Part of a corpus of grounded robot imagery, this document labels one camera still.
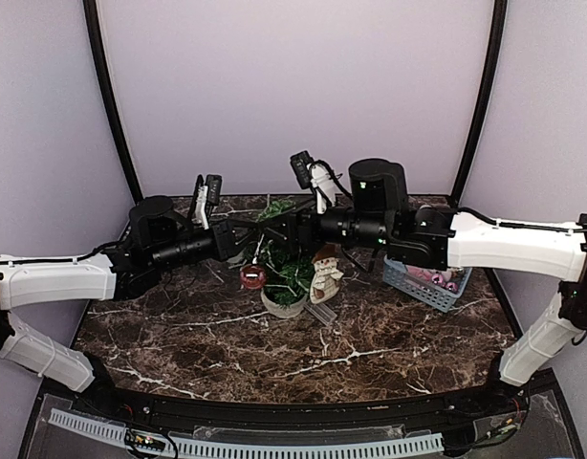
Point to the blue plastic basket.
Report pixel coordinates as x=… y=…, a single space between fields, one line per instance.
x=437 y=289

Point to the small green christmas tree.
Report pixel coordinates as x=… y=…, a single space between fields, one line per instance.
x=289 y=275

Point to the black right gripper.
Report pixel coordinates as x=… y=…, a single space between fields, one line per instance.
x=306 y=220

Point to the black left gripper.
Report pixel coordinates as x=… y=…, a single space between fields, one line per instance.
x=225 y=242

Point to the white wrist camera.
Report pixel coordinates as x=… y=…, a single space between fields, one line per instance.
x=206 y=197
x=313 y=175

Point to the clear string light garland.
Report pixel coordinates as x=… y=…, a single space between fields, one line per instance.
x=252 y=255

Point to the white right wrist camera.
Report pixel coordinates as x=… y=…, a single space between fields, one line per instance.
x=313 y=175

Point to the white cable duct strip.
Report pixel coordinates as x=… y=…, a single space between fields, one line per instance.
x=154 y=445

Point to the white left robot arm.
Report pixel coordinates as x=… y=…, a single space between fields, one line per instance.
x=26 y=281

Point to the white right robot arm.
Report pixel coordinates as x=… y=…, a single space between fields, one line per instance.
x=549 y=260

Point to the white tree pot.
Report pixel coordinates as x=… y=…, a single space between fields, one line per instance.
x=283 y=310

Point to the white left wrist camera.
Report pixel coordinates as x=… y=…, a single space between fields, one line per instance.
x=206 y=197

